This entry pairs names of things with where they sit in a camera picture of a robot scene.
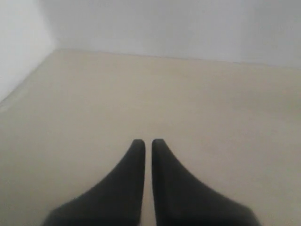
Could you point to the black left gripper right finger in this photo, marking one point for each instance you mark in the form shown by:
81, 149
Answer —
180, 199

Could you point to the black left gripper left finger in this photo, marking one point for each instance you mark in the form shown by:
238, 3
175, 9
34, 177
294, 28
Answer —
115, 201

